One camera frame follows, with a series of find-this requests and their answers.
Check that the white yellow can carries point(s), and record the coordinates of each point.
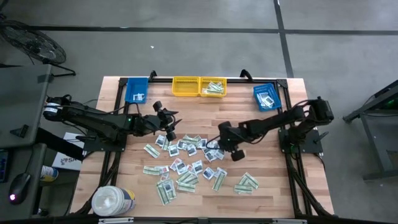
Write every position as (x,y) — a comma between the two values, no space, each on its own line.
(48,172)

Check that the dark keyboard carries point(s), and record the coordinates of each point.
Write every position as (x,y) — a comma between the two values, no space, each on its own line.
(3,165)

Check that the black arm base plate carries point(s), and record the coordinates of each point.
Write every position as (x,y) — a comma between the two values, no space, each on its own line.
(93,147)
(311,146)

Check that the black frame clamp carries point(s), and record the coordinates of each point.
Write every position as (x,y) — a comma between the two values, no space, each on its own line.
(245,74)
(152,74)

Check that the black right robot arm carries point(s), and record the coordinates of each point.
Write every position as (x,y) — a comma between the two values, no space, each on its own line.
(280,118)

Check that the black desk bracket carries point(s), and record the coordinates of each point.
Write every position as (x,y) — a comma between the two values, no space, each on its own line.
(20,130)

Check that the white wipes canister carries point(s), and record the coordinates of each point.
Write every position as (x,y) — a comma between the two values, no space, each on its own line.
(112,200)

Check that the silver bracket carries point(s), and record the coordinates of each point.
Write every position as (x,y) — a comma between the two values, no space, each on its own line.
(115,221)
(289,221)

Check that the black diagonal brace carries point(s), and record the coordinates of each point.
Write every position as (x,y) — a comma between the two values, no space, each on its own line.
(59,144)

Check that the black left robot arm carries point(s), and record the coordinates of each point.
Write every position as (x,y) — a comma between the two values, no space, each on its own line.
(93,119)

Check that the blue plastic basket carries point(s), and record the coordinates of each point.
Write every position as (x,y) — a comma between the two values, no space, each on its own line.
(132,85)
(275,91)

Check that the black floor fan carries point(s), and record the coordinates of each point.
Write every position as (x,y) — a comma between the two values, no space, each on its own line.
(34,43)

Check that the black computer mouse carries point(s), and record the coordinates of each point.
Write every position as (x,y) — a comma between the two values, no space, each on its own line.
(19,186)

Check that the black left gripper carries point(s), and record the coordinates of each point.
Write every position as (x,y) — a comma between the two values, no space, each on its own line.
(149,124)

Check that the grey metal cart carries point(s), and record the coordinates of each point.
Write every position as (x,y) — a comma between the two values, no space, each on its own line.
(373,124)

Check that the grey desk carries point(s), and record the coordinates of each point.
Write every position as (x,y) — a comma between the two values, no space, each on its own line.
(18,87)

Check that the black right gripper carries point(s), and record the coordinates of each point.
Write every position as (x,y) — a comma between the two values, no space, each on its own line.
(231,137)

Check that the white printed box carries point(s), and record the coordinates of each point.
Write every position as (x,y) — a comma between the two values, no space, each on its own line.
(66,161)

